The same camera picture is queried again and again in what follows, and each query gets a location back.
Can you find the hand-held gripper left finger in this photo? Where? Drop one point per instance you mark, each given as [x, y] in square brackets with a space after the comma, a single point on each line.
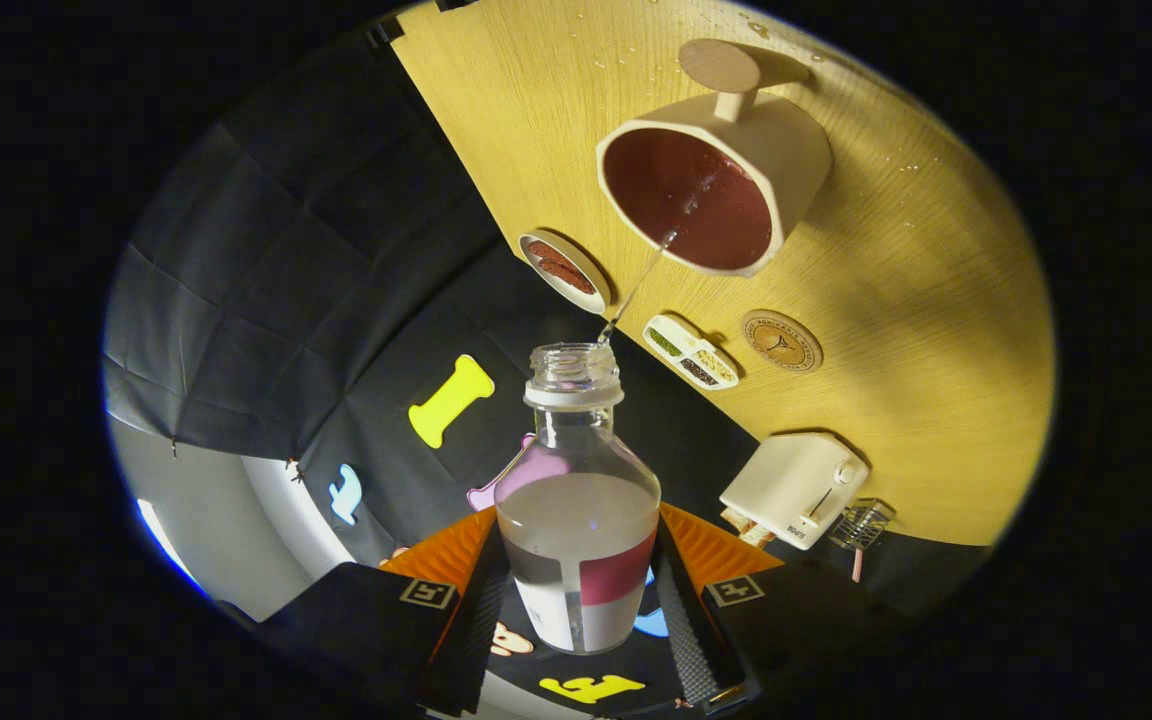
[481, 640]

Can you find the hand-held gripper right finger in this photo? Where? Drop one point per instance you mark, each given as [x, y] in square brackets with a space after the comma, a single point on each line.
[686, 620]

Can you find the clear juice bottle red label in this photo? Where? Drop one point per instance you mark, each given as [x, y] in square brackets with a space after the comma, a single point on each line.
[576, 520]

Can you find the round wooden coaster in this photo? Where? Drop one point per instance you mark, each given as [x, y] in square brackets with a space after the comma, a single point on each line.
[782, 341]

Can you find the cream toaster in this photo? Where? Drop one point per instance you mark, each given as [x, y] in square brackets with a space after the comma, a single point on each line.
[791, 485]

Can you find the pink straw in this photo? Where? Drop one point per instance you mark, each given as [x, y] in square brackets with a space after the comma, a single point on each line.
[856, 565]

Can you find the white divided seed dish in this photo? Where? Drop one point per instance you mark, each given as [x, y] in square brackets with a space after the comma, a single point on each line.
[691, 352]

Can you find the round white plate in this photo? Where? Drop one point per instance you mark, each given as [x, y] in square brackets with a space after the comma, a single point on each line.
[591, 290]

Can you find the red sausage piece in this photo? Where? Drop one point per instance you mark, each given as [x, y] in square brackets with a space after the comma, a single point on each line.
[571, 276]
[548, 252]

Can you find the wooden table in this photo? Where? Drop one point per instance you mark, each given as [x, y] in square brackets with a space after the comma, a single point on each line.
[916, 300]

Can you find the black backdrop cloth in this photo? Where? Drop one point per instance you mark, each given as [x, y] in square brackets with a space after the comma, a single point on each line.
[316, 240]

